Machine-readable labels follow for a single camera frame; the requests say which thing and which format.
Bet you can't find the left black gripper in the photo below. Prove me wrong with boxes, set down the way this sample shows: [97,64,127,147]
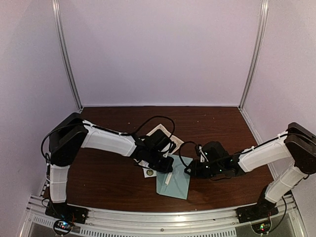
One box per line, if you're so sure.
[146,150,174,175]

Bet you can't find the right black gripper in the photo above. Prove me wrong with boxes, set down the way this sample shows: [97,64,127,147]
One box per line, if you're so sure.
[184,160,223,179]

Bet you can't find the white letter paper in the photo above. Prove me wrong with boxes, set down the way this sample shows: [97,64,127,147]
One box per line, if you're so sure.
[165,172,172,185]

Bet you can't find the light blue envelope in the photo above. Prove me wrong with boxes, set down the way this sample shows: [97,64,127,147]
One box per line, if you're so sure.
[156,155,190,200]

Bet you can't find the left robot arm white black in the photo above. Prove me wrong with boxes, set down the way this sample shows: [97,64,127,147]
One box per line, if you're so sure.
[40,113,176,219]

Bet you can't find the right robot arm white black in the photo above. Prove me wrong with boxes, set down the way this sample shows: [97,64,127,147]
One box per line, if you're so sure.
[184,122,316,218]

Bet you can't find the white sticker sheet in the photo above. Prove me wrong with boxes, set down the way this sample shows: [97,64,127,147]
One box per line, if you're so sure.
[143,168,157,178]

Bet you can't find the beige decorated lined sheet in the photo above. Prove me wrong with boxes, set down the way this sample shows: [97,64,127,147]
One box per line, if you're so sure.
[147,124,184,155]

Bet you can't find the right circuit board with LEDs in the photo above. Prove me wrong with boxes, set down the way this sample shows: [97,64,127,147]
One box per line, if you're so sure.
[257,223,271,233]

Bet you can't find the circuit board with leds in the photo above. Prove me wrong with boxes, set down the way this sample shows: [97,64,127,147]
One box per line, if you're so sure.
[56,221,74,231]
[257,223,271,233]

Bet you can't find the left circuit board with LEDs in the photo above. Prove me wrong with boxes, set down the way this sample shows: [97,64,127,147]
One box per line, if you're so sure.
[56,221,74,231]

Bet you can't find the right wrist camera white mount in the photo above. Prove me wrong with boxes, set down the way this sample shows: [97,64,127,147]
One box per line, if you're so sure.
[196,145,205,162]

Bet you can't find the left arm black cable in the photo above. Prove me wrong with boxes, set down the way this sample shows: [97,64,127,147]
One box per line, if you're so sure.
[134,116,176,139]

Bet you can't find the front aluminium rail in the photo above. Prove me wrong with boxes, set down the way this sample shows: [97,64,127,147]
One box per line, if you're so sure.
[17,195,308,237]

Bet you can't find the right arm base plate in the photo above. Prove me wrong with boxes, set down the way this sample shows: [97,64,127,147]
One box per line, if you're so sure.
[236,205,279,224]

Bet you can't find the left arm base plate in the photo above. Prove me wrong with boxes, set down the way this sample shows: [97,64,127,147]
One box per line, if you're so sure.
[45,203,88,224]

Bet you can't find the right aluminium frame post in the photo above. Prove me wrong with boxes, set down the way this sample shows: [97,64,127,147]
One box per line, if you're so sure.
[238,0,269,111]

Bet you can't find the aluminium frame post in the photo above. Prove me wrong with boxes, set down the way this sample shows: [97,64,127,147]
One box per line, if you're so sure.
[238,0,269,111]
[51,0,83,111]

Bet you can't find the left aluminium frame post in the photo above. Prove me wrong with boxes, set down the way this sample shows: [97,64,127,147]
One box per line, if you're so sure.
[51,0,83,111]

